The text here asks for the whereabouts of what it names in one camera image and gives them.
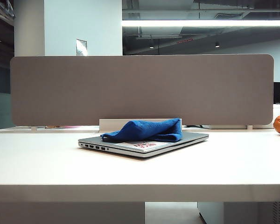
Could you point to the white cabinet with vent slots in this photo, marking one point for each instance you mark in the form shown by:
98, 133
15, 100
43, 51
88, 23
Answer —
247, 213

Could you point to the red ceiling sign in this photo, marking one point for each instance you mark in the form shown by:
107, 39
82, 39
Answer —
184, 41

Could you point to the silver closed laptop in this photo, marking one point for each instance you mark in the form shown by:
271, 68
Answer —
191, 138

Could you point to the beige fabric desk divider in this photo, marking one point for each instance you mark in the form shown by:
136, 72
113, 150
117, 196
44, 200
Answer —
130, 88

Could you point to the white sticker with red print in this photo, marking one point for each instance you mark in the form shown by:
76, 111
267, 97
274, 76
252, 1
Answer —
128, 146

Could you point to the silver wall plaque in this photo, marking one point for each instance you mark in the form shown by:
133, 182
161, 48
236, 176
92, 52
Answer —
81, 47

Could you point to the pink paper sheet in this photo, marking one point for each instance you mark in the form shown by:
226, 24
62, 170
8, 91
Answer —
67, 127

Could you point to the cream divider foot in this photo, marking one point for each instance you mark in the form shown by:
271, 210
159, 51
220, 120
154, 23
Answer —
249, 127
33, 128

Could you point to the black computer monitor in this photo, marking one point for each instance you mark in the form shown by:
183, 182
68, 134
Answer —
277, 92

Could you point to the blue knitted rag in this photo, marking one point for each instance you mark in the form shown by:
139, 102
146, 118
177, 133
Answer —
142, 130

